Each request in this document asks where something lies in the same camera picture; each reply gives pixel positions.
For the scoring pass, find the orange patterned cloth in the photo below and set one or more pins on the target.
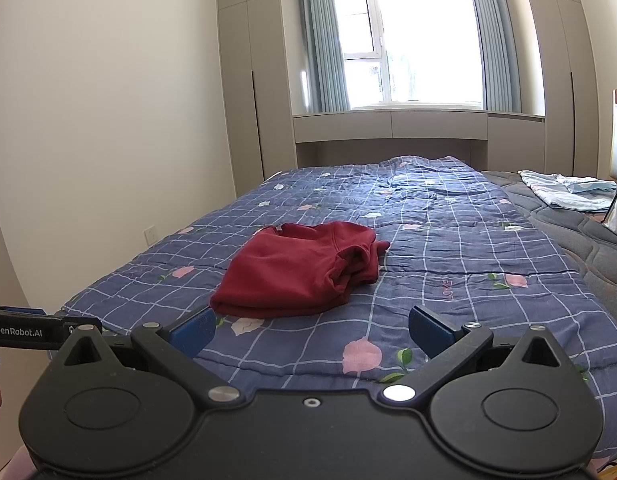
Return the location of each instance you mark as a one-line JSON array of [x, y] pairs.
[[613, 471]]

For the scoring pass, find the blue-grey curtain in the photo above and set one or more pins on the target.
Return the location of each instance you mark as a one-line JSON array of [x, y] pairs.
[[493, 40], [326, 40]]

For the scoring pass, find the white framed window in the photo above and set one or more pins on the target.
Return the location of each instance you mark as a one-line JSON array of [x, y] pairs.
[[413, 40]]

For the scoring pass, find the blue plaid floral quilt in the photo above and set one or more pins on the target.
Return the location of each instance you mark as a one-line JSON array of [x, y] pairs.
[[463, 260]]

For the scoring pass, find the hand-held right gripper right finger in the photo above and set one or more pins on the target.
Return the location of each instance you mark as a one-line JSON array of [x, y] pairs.
[[428, 330]]

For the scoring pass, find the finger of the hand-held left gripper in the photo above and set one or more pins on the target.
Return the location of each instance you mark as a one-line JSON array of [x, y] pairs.
[[78, 323]]

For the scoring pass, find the beige tall wardrobe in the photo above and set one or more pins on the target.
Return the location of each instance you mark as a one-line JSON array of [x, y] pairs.
[[253, 75], [558, 70]]

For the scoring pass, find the white wall outlet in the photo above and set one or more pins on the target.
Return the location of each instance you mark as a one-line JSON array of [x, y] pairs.
[[149, 234]]

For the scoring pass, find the beige window bench cabinet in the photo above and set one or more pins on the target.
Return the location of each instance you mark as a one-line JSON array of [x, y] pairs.
[[388, 132]]

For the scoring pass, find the red long-sleeved sweater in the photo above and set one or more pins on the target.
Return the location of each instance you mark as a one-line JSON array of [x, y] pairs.
[[288, 270]]

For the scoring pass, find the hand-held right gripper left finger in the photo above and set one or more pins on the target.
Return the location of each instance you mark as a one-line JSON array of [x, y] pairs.
[[192, 331]]

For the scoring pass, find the light blue striped cloth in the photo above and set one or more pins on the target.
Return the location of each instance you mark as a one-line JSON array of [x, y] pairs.
[[563, 190]]

